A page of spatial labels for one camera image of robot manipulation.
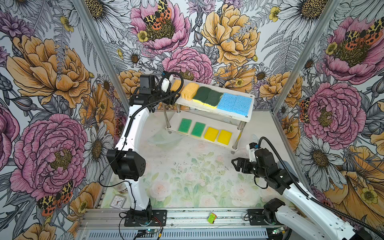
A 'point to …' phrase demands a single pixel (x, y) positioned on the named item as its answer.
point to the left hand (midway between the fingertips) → (174, 96)
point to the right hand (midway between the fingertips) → (238, 167)
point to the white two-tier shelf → (210, 113)
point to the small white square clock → (118, 202)
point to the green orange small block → (211, 217)
